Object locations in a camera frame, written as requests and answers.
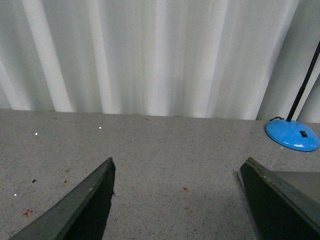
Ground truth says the own left gripper dark right finger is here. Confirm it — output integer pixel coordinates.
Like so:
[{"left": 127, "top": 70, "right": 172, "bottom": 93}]
[{"left": 237, "top": 157, "right": 320, "bottom": 240}]

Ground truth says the blue desk lamp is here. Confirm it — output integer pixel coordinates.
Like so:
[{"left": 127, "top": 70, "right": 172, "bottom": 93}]
[{"left": 264, "top": 45, "right": 320, "bottom": 152}]

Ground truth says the own left gripper dark left finger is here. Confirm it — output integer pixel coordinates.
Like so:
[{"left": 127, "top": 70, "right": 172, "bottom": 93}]
[{"left": 12, "top": 157, "right": 116, "bottom": 240}]

